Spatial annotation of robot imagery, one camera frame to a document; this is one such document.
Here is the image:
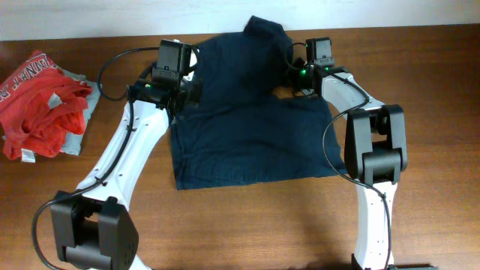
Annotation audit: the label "dark navy blue shorts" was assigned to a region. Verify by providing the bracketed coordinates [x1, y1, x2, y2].
[170, 16, 344, 190]

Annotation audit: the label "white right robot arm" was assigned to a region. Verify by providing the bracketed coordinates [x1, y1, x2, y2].
[287, 61, 408, 269]

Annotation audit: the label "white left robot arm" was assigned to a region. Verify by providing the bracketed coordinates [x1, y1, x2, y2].
[49, 67, 203, 270]

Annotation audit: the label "grey folded garment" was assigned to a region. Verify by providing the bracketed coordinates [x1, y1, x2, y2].
[55, 67, 103, 157]

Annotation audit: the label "red printed t-shirt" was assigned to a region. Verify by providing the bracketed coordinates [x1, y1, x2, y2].
[1, 50, 94, 161]

